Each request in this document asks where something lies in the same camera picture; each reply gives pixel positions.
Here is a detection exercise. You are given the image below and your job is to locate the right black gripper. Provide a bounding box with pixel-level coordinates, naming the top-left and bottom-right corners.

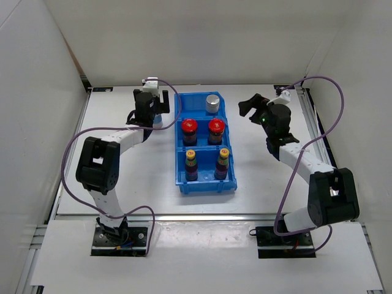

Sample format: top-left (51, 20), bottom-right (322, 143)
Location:
top-left (239, 94), bottom-right (273, 137)

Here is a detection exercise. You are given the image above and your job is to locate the silver-cap blue-label shaker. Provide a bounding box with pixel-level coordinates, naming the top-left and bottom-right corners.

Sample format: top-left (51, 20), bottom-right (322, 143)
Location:
top-left (153, 114), bottom-right (163, 129)
top-left (205, 94), bottom-right (220, 115)

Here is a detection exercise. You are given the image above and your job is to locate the red-cap sauce jar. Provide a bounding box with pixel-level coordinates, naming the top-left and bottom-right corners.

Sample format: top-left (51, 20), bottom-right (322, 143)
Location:
top-left (181, 118), bottom-right (198, 146)
top-left (208, 118), bottom-right (225, 145)

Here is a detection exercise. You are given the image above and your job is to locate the yellow-cap sauce bottle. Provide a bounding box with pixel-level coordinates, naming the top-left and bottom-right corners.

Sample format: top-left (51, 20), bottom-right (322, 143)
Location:
top-left (185, 149), bottom-right (198, 181)
top-left (214, 148), bottom-right (230, 180)

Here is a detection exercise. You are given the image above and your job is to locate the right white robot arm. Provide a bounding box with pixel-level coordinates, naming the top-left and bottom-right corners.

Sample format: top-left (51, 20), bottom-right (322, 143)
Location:
top-left (238, 91), bottom-right (360, 245)

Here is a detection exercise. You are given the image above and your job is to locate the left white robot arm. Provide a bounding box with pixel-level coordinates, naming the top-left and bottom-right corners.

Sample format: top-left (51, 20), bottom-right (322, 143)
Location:
top-left (75, 89), bottom-right (170, 246)

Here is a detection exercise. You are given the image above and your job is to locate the blue three-compartment plastic bin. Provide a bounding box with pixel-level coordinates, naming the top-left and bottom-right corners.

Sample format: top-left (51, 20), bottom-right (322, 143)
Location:
top-left (175, 92), bottom-right (237, 194)

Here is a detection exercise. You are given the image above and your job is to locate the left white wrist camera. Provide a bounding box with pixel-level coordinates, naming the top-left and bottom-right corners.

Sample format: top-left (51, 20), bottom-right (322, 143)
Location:
top-left (142, 77), bottom-right (159, 97)

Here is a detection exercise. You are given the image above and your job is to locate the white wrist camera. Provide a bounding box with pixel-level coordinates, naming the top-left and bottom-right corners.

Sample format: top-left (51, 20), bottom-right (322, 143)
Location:
top-left (267, 88), bottom-right (291, 105)
top-left (142, 77), bottom-right (159, 97)

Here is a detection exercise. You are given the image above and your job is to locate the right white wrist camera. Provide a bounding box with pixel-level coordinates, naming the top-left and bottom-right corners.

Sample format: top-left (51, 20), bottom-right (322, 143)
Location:
top-left (267, 88), bottom-right (291, 105)

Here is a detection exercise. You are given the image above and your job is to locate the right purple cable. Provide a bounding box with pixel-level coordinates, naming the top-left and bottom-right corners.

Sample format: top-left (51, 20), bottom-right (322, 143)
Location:
top-left (273, 76), bottom-right (345, 254)

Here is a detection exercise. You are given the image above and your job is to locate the purple cable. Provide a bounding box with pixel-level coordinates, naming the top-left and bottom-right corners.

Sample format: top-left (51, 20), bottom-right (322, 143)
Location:
top-left (61, 78), bottom-right (183, 257)
top-left (273, 76), bottom-right (345, 254)

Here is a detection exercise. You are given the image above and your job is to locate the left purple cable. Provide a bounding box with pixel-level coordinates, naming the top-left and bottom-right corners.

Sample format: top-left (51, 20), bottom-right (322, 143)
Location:
top-left (61, 78), bottom-right (183, 257)

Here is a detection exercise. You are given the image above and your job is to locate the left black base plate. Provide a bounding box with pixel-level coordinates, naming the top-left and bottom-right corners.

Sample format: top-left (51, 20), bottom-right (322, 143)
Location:
top-left (90, 224), bottom-right (149, 257)

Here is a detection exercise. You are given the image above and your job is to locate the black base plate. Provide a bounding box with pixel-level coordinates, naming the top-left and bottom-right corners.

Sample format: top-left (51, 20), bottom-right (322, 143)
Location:
top-left (249, 226), bottom-right (316, 259)
top-left (90, 224), bottom-right (149, 257)

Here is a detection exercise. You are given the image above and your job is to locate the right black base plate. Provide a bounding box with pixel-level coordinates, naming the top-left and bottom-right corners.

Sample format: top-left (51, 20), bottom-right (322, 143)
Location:
top-left (249, 226), bottom-right (316, 259)

